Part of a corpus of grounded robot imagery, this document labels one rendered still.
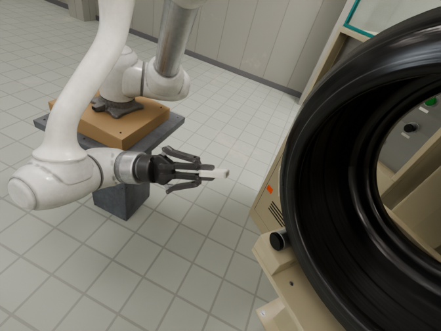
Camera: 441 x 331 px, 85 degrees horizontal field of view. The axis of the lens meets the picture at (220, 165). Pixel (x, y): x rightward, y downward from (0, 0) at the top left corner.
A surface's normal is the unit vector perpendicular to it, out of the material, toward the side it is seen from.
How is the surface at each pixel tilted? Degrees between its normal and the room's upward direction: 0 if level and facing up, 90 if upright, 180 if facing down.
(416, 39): 81
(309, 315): 0
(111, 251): 0
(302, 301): 0
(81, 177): 73
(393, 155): 90
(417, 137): 90
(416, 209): 90
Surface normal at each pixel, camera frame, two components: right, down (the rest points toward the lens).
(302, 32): -0.37, 0.55
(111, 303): 0.22, -0.73
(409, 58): -0.87, -0.04
